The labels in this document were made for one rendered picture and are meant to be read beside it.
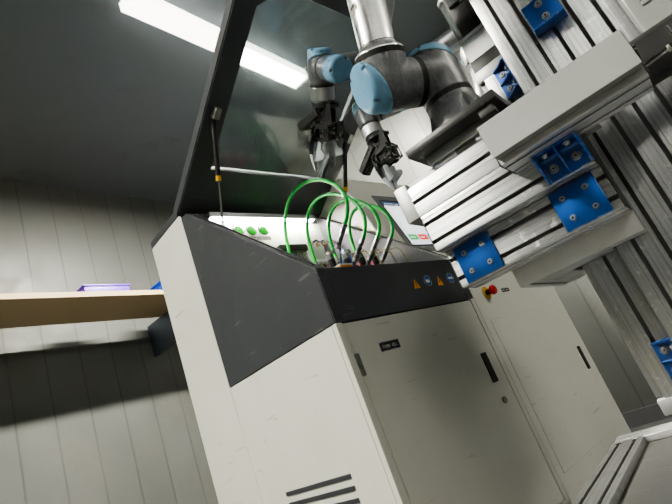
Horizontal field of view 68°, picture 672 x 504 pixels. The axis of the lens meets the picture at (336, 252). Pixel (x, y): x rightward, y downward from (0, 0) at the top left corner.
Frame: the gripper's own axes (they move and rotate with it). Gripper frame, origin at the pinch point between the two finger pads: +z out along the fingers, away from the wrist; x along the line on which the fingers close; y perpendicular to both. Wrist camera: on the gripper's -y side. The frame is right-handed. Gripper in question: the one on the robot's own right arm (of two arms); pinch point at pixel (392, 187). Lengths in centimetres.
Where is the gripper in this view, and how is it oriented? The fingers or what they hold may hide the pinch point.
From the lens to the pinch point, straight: 177.2
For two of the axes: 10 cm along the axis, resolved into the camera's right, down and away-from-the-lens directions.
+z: 3.5, 8.8, -3.1
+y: 6.1, -4.7, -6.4
